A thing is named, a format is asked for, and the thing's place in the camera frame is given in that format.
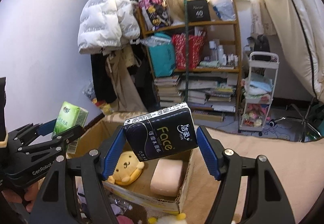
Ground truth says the green tissue pack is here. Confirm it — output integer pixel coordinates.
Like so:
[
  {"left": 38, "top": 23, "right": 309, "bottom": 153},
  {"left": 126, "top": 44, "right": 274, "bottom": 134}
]
[{"left": 52, "top": 101, "right": 88, "bottom": 139}]

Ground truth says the yellow dog plush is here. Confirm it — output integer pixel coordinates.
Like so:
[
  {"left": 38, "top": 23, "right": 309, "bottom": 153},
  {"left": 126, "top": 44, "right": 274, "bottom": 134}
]
[{"left": 106, "top": 151, "right": 145, "bottom": 186}]

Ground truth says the pink swirl roll cushion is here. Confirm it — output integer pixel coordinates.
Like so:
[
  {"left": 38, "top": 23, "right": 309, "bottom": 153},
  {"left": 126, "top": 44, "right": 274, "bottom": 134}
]
[{"left": 150, "top": 159, "right": 183, "bottom": 197}]

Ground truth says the black Face tissue pack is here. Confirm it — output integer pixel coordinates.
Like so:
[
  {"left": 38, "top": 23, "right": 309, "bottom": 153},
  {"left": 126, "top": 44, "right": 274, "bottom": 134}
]
[{"left": 123, "top": 102, "right": 198, "bottom": 161}]

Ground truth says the white fluffy plush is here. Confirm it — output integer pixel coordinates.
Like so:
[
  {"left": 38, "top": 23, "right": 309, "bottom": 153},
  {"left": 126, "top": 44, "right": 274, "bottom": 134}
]
[{"left": 148, "top": 213, "right": 187, "bottom": 224}]

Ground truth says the purple haired doll plush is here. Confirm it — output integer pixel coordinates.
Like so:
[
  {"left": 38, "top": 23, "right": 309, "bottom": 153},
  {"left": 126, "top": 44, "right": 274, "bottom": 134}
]
[{"left": 77, "top": 183, "right": 90, "bottom": 217}]

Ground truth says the pink bear plush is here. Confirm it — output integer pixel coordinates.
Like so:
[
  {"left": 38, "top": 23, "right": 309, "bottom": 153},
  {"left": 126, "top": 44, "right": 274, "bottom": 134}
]
[{"left": 116, "top": 215, "right": 134, "bottom": 224}]

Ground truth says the person's left hand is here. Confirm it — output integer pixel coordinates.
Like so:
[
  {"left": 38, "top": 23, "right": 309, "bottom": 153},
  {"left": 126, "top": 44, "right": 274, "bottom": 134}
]
[{"left": 2, "top": 182, "right": 39, "bottom": 213}]

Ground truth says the beige brown patterned blanket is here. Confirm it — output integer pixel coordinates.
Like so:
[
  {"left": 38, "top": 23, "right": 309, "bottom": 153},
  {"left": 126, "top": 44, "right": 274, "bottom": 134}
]
[{"left": 103, "top": 111, "right": 324, "bottom": 224}]

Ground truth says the plastic bag with toys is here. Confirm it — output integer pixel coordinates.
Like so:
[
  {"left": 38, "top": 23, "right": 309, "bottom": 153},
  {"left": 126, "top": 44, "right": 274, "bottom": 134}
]
[{"left": 82, "top": 80, "right": 115, "bottom": 115}]

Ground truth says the printed cardboard box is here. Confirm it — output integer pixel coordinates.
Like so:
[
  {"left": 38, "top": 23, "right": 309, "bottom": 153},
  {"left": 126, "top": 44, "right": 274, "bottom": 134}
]
[{"left": 66, "top": 116, "right": 196, "bottom": 215}]

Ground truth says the beige trench coat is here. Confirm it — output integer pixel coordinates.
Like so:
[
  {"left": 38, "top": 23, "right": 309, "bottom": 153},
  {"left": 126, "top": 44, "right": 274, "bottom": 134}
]
[{"left": 106, "top": 44, "right": 147, "bottom": 112}]

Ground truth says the stack of books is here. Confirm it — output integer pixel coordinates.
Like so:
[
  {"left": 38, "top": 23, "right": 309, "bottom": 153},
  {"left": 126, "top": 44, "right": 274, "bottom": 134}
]
[{"left": 154, "top": 75, "right": 184, "bottom": 108}]

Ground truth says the white rolling cart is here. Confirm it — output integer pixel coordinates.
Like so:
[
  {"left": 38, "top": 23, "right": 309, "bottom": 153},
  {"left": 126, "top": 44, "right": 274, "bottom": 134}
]
[{"left": 238, "top": 52, "right": 279, "bottom": 136}]

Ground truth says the teal shopping bag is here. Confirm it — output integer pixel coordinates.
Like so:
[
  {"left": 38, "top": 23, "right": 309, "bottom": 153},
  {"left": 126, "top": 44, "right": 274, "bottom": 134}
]
[{"left": 148, "top": 32, "right": 176, "bottom": 77}]

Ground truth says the white puffer jacket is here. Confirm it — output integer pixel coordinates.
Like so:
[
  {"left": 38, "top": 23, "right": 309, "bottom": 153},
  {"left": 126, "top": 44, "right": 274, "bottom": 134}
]
[{"left": 77, "top": 0, "right": 141, "bottom": 54}]

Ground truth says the wooden bookshelf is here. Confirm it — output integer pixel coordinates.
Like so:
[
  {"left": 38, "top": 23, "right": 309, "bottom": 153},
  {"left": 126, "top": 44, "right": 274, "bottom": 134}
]
[{"left": 135, "top": 0, "right": 243, "bottom": 123}]

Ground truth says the red gift bag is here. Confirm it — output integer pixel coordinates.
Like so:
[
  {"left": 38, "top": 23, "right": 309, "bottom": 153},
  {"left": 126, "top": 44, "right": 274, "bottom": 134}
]
[{"left": 171, "top": 33, "right": 205, "bottom": 70}]

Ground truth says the black pink patterned bag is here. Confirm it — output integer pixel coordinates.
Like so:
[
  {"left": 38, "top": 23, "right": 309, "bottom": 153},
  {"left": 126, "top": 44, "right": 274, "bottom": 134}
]
[{"left": 138, "top": 0, "right": 171, "bottom": 31}]

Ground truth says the blonde wig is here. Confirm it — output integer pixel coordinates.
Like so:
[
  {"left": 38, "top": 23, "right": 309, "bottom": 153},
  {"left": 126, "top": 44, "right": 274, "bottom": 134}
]
[{"left": 165, "top": 0, "right": 185, "bottom": 25}]

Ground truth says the black box marked 40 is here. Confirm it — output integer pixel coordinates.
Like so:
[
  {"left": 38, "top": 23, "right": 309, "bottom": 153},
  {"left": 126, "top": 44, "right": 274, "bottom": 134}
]
[{"left": 187, "top": 0, "right": 210, "bottom": 22}]

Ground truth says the cream office chair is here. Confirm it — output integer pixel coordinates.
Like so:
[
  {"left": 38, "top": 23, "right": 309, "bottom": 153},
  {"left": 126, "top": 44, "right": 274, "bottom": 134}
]
[{"left": 256, "top": 0, "right": 324, "bottom": 142}]

